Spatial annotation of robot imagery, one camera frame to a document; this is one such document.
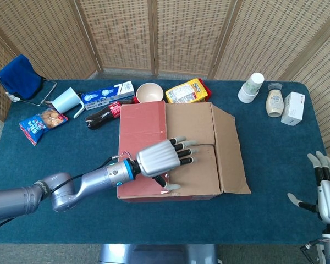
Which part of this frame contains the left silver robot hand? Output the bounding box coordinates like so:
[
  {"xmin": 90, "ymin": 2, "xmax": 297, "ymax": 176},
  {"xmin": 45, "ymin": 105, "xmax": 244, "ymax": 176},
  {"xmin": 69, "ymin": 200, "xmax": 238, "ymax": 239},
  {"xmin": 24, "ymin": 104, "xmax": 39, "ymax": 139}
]
[{"xmin": 136, "ymin": 135, "xmax": 200, "ymax": 190}]

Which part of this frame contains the red cardboard shipping box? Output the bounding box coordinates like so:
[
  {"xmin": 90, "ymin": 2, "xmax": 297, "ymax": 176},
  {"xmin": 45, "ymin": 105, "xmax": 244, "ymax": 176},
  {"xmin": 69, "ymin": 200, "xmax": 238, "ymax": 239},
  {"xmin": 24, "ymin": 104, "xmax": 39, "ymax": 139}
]
[{"xmin": 117, "ymin": 101, "xmax": 251, "ymax": 203}]

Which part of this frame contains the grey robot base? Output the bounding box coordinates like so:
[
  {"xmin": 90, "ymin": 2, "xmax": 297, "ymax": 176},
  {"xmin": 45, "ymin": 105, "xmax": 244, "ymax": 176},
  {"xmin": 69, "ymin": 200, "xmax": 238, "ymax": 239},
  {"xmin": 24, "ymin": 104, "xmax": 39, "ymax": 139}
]
[{"xmin": 98, "ymin": 244, "xmax": 218, "ymax": 264}]

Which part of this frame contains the dark blue carpeted table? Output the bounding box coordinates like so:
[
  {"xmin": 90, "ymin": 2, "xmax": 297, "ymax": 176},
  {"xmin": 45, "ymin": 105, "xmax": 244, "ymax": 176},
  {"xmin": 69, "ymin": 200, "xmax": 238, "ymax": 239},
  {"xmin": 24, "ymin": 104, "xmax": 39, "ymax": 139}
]
[{"xmin": 0, "ymin": 79, "xmax": 330, "ymax": 245}]

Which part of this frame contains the blue white toothpaste box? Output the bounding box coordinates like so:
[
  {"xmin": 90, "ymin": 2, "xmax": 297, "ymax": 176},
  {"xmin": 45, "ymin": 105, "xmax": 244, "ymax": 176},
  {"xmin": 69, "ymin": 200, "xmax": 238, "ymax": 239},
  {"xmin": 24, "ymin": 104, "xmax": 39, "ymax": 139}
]
[{"xmin": 81, "ymin": 80, "xmax": 135, "ymax": 111}]

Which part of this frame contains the white carton box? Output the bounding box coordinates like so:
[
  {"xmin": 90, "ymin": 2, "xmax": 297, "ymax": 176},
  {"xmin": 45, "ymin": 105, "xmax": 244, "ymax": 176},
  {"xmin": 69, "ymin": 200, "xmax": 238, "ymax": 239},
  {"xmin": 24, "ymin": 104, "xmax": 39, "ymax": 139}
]
[{"xmin": 280, "ymin": 91, "xmax": 306, "ymax": 127}]

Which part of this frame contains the beige bowl red outside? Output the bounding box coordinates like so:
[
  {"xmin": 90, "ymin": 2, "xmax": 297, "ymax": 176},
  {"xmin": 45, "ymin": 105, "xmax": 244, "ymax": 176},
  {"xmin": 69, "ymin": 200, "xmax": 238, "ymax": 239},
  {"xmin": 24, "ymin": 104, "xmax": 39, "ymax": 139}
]
[{"xmin": 136, "ymin": 82, "xmax": 164, "ymax": 104}]

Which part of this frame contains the cola bottle red label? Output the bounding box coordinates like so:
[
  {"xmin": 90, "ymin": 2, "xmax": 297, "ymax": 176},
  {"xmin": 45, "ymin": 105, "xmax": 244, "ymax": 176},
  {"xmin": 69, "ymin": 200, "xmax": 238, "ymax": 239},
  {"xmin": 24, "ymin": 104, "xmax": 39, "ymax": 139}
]
[{"xmin": 84, "ymin": 101, "xmax": 122, "ymax": 130}]

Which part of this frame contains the yellow snack package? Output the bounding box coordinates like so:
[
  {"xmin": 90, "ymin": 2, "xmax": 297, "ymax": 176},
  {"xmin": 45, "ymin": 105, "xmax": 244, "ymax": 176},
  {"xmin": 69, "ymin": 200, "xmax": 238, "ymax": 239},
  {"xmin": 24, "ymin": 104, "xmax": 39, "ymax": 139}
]
[{"xmin": 164, "ymin": 78, "xmax": 213, "ymax": 104}]

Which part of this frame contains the mayonnaise jar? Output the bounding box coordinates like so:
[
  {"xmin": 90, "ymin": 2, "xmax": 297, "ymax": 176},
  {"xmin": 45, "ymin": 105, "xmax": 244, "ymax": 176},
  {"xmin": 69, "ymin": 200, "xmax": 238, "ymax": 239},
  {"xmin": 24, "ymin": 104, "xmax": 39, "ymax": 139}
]
[{"xmin": 266, "ymin": 82, "xmax": 285, "ymax": 118}]

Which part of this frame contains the light blue plastic mug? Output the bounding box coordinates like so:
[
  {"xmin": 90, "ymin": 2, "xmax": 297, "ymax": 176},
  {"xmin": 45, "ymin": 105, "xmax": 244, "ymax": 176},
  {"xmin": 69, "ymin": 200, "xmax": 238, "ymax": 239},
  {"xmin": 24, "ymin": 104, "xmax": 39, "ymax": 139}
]
[{"xmin": 52, "ymin": 87, "xmax": 85, "ymax": 119}]

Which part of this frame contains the stack of paper cups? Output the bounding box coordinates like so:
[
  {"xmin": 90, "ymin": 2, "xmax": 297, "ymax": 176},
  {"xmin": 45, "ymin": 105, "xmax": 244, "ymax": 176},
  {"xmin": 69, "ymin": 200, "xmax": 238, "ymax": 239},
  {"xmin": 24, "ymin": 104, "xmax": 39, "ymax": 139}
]
[{"xmin": 238, "ymin": 72, "xmax": 265, "ymax": 104}]

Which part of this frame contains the blue cookie snack bag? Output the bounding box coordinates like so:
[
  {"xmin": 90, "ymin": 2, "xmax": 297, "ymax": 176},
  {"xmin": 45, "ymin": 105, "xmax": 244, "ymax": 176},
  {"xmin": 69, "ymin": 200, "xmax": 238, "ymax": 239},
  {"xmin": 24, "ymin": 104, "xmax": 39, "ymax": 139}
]
[{"xmin": 19, "ymin": 107, "xmax": 69, "ymax": 146}]

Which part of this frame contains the woven folding screen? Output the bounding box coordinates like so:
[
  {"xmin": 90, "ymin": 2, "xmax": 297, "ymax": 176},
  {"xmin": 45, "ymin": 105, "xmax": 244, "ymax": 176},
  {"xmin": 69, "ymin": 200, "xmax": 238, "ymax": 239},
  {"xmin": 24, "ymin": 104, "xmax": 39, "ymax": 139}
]
[{"xmin": 0, "ymin": 0, "xmax": 330, "ymax": 201}]

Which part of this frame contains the blue cloth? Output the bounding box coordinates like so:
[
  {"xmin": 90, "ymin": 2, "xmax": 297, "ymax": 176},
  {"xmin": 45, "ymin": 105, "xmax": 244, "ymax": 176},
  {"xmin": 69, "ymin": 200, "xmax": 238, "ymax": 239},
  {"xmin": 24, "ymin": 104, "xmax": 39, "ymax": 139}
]
[{"xmin": 0, "ymin": 53, "xmax": 43, "ymax": 100}]

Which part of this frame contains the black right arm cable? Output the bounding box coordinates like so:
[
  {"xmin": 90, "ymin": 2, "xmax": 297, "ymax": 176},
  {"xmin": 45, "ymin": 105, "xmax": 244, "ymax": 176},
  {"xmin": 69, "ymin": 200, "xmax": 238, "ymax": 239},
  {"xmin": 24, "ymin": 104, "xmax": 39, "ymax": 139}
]
[{"xmin": 299, "ymin": 239, "xmax": 324, "ymax": 259}]

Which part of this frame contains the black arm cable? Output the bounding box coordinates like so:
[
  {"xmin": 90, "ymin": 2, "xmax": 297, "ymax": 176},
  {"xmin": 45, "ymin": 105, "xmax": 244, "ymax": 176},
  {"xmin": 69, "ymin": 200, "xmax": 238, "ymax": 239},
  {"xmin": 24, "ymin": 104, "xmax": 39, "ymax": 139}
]
[
  {"xmin": 0, "ymin": 151, "xmax": 133, "ymax": 233},
  {"xmin": 299, "ymin": 239, "xmax": 324, "ymax": 259}
]

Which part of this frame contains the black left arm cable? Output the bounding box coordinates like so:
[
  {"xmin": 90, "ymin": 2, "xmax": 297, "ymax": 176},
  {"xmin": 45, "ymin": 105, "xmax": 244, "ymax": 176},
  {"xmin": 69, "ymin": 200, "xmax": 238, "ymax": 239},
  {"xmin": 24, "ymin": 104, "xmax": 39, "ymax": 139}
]
[{"xmin": 0, "ymin": 151, "xmax": 133, "ymax": 233}]

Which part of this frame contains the metal wire rack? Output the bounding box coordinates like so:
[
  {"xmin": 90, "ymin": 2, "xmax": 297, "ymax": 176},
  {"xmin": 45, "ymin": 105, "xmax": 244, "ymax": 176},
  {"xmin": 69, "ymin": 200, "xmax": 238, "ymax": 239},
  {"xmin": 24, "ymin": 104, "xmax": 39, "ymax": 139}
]
[{"xmin": 0, "ymin": 76, "xmax": 58, "ymax": 107}]

